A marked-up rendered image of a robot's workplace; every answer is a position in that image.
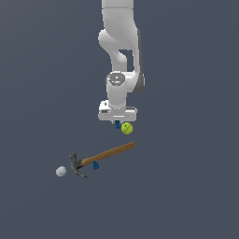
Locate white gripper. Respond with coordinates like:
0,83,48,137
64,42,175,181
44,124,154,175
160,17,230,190
97,99,138,123

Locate yellow-green tennis ball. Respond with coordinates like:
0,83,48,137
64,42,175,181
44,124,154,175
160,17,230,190
120,121,134,135

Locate white golf ball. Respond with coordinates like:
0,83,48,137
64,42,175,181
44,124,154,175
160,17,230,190
55,165,67,177

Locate wooden handled claw hammer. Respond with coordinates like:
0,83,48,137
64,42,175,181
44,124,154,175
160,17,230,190
69,141,136,179

